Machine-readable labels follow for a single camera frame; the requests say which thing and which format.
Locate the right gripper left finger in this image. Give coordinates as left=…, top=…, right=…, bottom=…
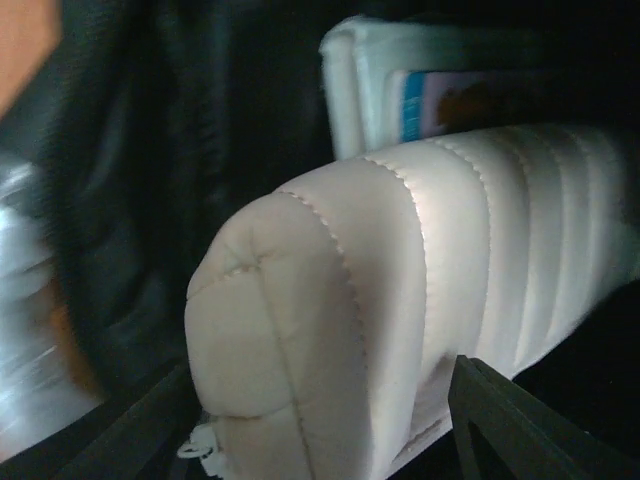
left=55, top=362, right=198, bottom=479

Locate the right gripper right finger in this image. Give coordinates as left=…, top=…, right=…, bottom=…
left=448, top=355, right=639, bottom=479

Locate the cream quilted pencil case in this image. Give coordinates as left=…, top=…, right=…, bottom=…
left=185, top=124, right=639, bottom=479

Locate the black student bag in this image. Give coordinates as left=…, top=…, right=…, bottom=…
left=1, top=1, right=639, bottom=479

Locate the purple dog picture book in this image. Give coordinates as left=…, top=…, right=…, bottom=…
left=384, top=69, right=578, bottom=144

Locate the grey Gatsby book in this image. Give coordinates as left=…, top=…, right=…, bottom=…
left=320, top=16, right=550, bottom=160

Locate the silver bag handle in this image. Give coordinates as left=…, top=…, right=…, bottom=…
left=1, top=153, right=101, bottom=460

